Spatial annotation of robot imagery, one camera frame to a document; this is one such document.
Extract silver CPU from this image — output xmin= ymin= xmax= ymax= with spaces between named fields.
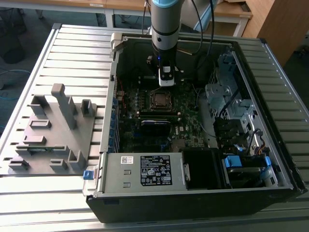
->
xmin=155 ymin=93 xmax=169 ymax=107

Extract metal socket cover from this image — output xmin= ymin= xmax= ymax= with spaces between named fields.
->
xmin=150 ymin=90 xmax=175 ymax=111

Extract CPU socket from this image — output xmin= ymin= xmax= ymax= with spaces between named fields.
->
xmin=149 ymin=89 xmax=176 ymax=112

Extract black RAM slot bank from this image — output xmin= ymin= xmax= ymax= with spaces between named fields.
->
xmin=139 ymin=109 xmax=181 ymax=119

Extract metal drive cage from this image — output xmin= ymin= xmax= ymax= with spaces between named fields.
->
xmin=204 ymin=47 xmax=261 ymax=121

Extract green motherboard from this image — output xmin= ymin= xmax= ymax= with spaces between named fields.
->
xmin=112 ymin=73 xmax=219 ymax=153

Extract black graphics card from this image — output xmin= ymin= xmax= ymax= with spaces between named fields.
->
xmin=140 ymin=118 xmax=172 ymax=141

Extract chipset heatsink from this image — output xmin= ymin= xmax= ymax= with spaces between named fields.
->
xmin=171 ymin=139 xmax=186 ymax=151

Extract wooden cabinet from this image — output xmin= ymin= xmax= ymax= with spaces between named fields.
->
xmin=242 ymin=0 xmax=309 ymax=67

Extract blue disk carrier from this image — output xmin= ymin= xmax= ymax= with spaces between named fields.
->
xmin=223 ymin=155 xmax=243 ymax=168

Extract grey power supply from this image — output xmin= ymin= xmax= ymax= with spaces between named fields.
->
xmin=95 ymin=152 xmax=191 ymax=194

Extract grey parts rack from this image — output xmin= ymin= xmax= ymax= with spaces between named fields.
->
xmin=7 ymin=83 xmax=98 ymax=175

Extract black hard disk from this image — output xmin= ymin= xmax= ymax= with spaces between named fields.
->
xmin=226 ymin=166 xmax=264 ymax=189

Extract black PC case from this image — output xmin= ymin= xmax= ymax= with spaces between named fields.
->
xmin=82 ymin=30 xmax=309 ymax=224

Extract black office chair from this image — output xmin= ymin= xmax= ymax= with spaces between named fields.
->
xmin=0 ymin=7 xmax=28 ymax=65

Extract green RAM stick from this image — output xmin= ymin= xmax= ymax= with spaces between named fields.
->
xmin=28 ymin=147 xmax=55 ymax=153

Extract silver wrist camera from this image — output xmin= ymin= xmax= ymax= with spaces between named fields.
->
xmin=158 ymin=65 xmax=176 ymax=87

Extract black looped case cable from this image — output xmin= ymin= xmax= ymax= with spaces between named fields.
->
xmin=196 ymin=52 xmax=217 ymax=84

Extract grey case handle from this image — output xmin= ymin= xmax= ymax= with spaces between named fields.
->
xmin=110 ymin=32 xmax=124 ymax=58

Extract red twisted wire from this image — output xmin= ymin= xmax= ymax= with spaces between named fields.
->
xmin=117 ymin=76 xmax=128 ymax=107

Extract wooden desk white frame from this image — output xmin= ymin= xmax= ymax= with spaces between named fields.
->
xmin=0 ymin=0 xmax=114 ymax=27
xmin=106 ymin=0 xmax=253 ymax=37

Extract black drive cable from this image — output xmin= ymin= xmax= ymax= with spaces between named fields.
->
xmin=218 ymin=88 xmax=240 ymax=119

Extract coloured wire bundle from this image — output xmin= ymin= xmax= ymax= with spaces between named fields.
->
xmin=247 ymin=128 xmax=270 ymax=157

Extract blue floor cable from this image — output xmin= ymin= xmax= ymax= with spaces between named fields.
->
xmin=0 ymin=69 xmax=32 ymax=100

